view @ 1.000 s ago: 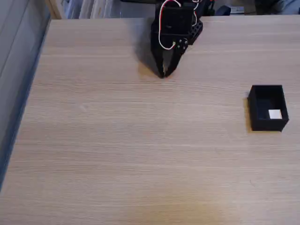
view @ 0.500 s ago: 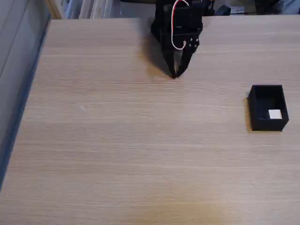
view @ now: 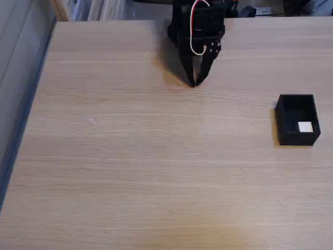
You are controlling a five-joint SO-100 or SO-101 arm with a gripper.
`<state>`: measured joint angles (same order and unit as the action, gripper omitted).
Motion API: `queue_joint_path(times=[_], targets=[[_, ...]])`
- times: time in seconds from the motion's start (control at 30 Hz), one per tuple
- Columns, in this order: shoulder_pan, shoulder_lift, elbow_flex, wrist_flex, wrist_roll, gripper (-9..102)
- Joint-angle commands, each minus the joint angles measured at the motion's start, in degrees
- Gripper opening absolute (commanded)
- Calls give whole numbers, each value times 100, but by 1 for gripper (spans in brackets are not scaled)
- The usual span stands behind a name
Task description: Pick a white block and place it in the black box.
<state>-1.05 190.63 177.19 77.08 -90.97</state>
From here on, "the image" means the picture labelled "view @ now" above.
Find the dark blue object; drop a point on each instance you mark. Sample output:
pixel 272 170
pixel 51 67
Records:
pixel 246 11

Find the wooden frame post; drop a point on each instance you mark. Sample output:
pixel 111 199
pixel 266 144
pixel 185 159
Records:
pixel 60 10

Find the white block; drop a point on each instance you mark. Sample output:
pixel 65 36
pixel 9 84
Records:
pixel 305 127

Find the white label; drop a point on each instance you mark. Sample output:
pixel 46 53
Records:
pixel 263 11

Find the black box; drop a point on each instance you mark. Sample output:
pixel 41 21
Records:
pixel 283 130

